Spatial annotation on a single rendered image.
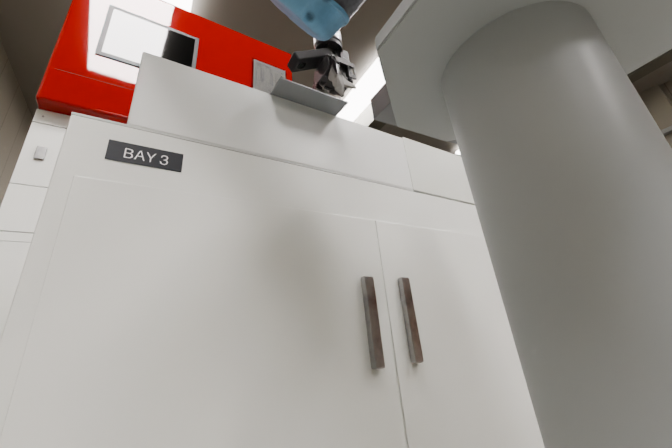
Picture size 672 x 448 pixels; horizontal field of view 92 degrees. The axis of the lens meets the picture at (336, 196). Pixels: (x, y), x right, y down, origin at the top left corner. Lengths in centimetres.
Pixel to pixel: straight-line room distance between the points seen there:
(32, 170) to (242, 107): 74
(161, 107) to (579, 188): 52
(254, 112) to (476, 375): 63
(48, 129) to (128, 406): 96
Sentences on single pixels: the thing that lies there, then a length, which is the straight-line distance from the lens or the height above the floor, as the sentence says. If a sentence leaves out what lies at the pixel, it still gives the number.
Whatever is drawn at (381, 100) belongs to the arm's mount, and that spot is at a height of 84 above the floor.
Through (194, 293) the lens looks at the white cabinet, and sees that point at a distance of 46.
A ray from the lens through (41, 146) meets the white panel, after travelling 124.
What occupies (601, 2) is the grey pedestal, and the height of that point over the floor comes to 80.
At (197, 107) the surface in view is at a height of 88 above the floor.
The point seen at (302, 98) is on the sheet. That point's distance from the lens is 66.
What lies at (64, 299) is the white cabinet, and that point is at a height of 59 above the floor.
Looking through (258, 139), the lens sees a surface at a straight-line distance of 58.
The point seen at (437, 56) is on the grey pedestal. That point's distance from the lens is 41.
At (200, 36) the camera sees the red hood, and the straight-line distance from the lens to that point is 156.
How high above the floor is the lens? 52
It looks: 24 degrees up
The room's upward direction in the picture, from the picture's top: 5 degrees counter-clockwise
